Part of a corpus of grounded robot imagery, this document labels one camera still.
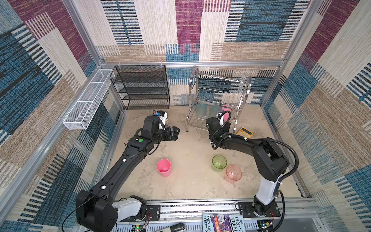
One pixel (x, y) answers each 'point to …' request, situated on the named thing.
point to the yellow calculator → (245, 133)
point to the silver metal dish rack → (209, 95)
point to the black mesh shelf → (142, 86)
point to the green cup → (218, 163)
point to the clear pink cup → (233, 173)
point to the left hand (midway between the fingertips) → (173, 127)
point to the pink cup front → (164, 166)
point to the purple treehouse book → (215, 222)
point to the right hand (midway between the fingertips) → (219, 120)
